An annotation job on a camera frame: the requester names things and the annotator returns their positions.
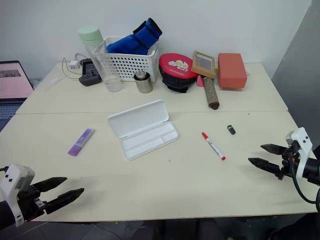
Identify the purple eraser in sleeve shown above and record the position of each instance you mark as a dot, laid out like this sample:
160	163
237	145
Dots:
81	143

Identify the brown rolled cloth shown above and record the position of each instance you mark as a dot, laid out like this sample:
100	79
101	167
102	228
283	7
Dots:
211	93

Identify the clear bottle with green lid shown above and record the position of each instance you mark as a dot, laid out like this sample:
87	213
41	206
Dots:
97	50

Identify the wooden picture frame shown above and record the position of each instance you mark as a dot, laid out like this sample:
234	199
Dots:
203	63

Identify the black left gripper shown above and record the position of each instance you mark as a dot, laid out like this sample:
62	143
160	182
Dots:
31	201

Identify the white plug charger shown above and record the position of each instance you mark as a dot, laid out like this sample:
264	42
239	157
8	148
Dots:
74	65

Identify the white perforated plastic basket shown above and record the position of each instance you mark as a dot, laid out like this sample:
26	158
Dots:
127	63

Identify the small metal canister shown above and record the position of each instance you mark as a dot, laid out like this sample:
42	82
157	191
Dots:
143	82

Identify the open laptop computer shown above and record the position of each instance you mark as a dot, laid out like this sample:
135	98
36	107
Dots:
11	82

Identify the red and white marker pen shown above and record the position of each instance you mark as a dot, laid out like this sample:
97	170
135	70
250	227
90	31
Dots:
213	146

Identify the small pink triangular object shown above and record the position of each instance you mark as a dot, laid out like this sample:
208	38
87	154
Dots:
200	81

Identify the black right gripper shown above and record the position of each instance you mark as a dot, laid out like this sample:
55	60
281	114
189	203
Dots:
290	162

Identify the orange-red rectangular box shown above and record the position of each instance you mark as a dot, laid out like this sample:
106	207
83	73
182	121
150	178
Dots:
232	71

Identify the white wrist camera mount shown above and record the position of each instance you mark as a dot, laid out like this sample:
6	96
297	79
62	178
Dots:
11	180
303	142

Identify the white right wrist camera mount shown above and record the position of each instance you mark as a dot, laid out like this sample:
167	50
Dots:
303	142

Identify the blue folded fabric bag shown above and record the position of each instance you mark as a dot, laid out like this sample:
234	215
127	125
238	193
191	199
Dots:
140	40

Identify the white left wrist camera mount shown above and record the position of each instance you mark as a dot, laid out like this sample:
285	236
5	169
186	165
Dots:
11	180

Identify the grey partition panel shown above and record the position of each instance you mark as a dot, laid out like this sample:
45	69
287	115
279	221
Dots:
300	75

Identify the white plastic case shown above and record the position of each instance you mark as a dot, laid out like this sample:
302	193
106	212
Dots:
142	130

